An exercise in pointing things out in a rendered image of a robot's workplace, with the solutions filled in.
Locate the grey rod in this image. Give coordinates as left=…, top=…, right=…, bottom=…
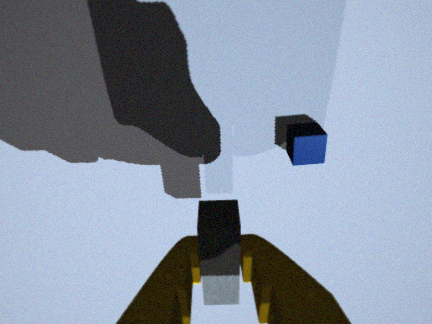
left=197, top=199, right=241, bottom=305

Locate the small blue cube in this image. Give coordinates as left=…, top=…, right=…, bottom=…
left=286, top=122, right=328, bottom=166

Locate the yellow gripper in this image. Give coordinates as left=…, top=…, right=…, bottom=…
left=116, top=234, right=351, bottom=324

